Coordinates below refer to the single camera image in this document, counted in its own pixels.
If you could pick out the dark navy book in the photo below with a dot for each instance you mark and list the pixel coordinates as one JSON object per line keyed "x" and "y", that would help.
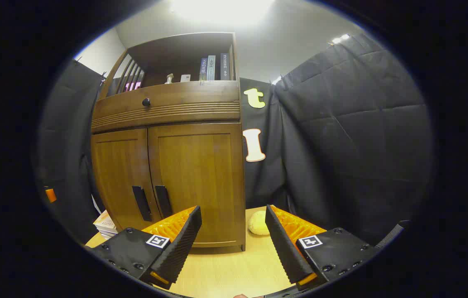
{"x": 225, "y": 67}

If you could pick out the wooden shoe cabinet door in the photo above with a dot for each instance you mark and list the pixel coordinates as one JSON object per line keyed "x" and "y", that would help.
{"x": 200, "y": 165}
{"x": 118, "y": 174}

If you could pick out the pale yellow round sponge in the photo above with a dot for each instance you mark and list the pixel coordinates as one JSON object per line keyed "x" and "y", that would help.
{"x": 258, "y": 223}

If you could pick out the black round drawer knob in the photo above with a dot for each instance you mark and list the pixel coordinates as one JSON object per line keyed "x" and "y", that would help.
{"x": 146, "y": 102}

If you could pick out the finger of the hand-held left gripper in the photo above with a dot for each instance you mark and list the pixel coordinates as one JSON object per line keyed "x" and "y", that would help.
{"x": 51, "y": 195}

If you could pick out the wooden double-door shoe cabinet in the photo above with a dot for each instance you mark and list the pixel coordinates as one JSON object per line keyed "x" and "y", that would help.
{"x": 176, "y": 54}

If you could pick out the black backdrop cloth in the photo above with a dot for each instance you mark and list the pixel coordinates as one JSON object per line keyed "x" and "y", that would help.
{"x": 341, "y": 145}

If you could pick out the wooden ribbed drawer front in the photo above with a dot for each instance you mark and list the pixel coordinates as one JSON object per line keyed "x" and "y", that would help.
{"x": 192, "y": 99}

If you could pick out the blue grey book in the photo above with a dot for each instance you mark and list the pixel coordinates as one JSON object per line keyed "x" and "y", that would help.
{"x": 203, "y": 69}

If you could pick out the small white box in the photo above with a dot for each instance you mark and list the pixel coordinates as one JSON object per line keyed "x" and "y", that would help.
{"x": 185, "y": 78}

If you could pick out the white paper sheet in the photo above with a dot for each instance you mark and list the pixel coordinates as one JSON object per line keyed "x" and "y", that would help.
{"x": 96, "y": 204}

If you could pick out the light grey book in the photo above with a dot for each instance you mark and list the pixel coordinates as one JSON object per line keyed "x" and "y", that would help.
{"x": 211, "y": 68}

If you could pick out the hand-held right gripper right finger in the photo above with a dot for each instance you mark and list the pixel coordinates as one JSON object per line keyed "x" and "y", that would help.
{"x": 283, "y": 248}

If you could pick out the large ceiling light panel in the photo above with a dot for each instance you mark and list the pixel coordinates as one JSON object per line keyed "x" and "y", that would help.
{"x": 221, "y": 10}

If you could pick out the small ceiling light panel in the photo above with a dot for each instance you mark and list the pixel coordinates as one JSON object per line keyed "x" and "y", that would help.
{"x": 339, "y": 39}

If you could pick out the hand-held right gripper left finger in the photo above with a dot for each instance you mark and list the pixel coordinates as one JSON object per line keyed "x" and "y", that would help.
{"x": 180, "y": 244}

